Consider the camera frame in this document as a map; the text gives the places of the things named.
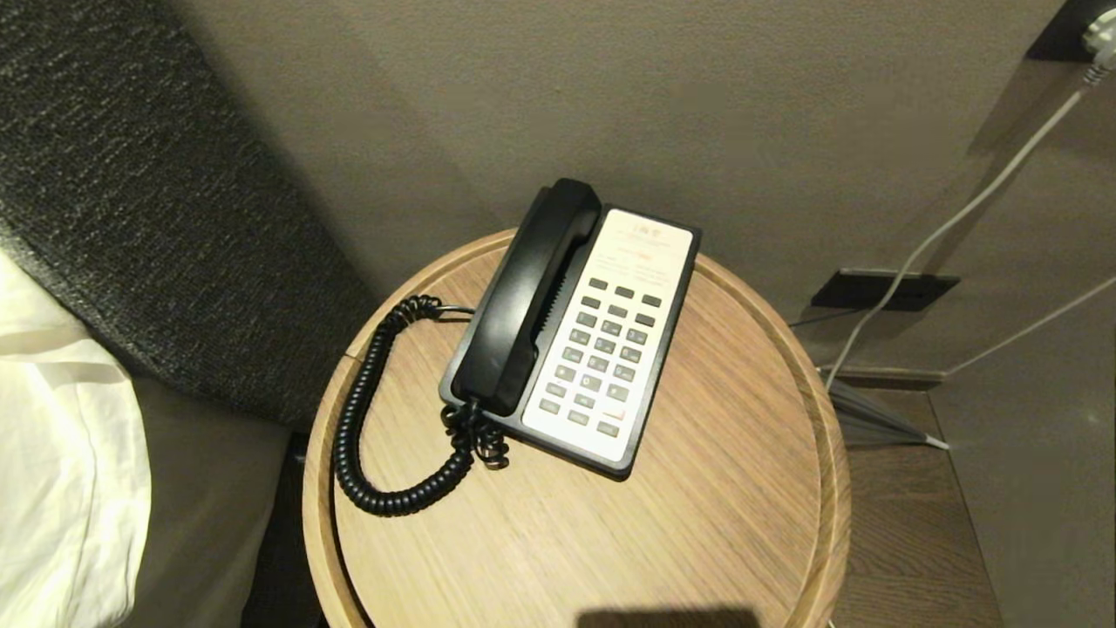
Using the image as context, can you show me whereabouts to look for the black phone handset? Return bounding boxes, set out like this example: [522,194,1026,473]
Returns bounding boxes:
[451,178,603,417]

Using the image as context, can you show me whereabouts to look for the black and white phone base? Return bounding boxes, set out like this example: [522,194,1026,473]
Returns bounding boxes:
[439,187,703,481]

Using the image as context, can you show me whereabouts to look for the round wooden side table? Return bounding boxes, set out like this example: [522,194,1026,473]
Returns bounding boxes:
[303,229,852,628]

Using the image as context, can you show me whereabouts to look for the beige mattress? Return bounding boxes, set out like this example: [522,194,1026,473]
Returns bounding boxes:
[115,377,293,628]

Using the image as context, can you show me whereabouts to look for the dark grey upholstered headboard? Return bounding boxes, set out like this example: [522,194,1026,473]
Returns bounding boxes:
[0,0,384,431]

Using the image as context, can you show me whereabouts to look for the white bed sheet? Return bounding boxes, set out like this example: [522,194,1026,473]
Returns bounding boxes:
[0,252,153,628]

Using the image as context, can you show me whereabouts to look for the black coiled phone cord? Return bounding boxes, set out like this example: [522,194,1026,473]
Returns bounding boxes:
[334,295,510,516]

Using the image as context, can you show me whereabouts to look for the black wall socket plate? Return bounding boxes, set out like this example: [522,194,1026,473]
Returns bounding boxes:
[810,270,961,313]

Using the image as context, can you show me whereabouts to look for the white power cable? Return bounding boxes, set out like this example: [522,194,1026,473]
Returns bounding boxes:
[824,63,1116,452]

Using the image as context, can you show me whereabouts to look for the thin white cable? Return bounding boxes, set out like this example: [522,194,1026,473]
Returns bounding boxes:
[943,276,1116,378]

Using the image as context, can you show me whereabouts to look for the black wall socket with plug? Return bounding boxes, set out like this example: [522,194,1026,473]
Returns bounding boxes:
[1025,0,1116,64]

